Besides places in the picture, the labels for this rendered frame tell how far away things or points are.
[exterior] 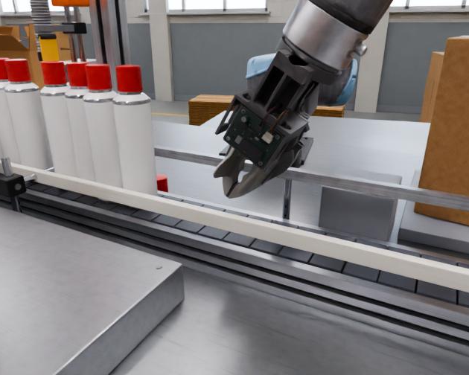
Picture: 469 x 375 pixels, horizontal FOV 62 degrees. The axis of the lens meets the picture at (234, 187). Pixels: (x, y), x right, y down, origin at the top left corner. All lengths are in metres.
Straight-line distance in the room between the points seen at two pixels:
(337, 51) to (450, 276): 0.24
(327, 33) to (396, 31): 5.64
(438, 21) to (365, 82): 1.13
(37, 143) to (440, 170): 0.66
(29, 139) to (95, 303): 0.39
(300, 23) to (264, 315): 0.31
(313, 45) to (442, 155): 0.34
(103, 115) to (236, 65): 5.73
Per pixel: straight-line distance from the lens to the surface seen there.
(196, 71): 6.52
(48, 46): 0.70
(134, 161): 0.57
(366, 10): 0.39
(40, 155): 0.75
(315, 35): 0.38
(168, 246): 0.55
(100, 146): 0.60
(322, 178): 0.50
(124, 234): 0.59
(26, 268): 0.51
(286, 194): 0.59
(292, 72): 0.38
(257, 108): 0.40
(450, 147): 0.66
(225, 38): 6.31
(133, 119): 0.56
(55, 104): 0.67
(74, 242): 0.54
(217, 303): 0.48
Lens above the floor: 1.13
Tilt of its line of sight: 22 degrees down
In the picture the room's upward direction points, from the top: straight up
